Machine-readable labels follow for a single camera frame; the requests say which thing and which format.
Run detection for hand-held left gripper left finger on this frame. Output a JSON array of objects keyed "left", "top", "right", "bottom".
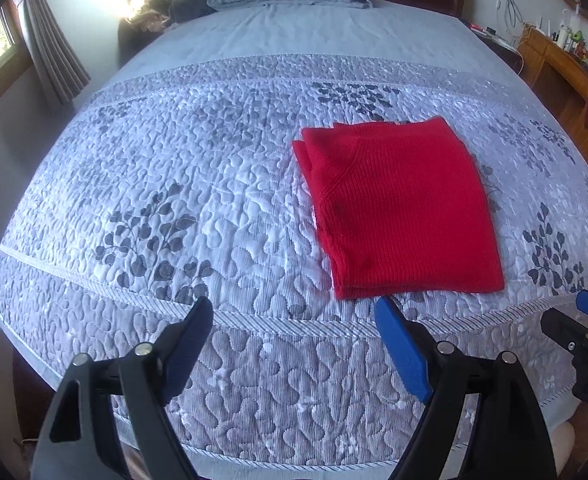
[{"left": 35, "top": 296, "right": 214, "bottom": 480}]

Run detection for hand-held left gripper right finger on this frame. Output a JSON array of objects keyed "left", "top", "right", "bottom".
[{"left": 373, "top": 295, "right": 559, "bottom": 480}]

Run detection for red knitted sweater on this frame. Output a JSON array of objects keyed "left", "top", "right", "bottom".
[{"left": 292, "top": 116, "right": 506, "bottom": 301}]

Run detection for person's bare leg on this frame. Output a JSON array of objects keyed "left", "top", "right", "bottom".
[{"left": 549, "top": 420, "right": 578, "bottom": 480}]

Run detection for grey floral quilted bedspread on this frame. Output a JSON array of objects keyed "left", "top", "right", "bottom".
[{"left": 0, "top": 0, "right": 588, "bottom": 467}]

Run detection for wooden dresser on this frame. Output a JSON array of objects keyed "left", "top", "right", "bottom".
[{"left": 516, "top": 25, "right": 588, "bottom": 202}]

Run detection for cluttered dark nightstand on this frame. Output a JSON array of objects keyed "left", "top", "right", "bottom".
[{"left": 461, "top": 19, "right": 521, "bottom": 57}]

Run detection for dark bedside table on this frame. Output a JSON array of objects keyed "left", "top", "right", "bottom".
[{"left": 118, "top": 15, "right": 166, "bottom": 59}]

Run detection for grey curtain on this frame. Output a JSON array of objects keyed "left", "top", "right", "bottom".
[{"left": 16, "top": 0, "right": 93, "bottom": 106}]

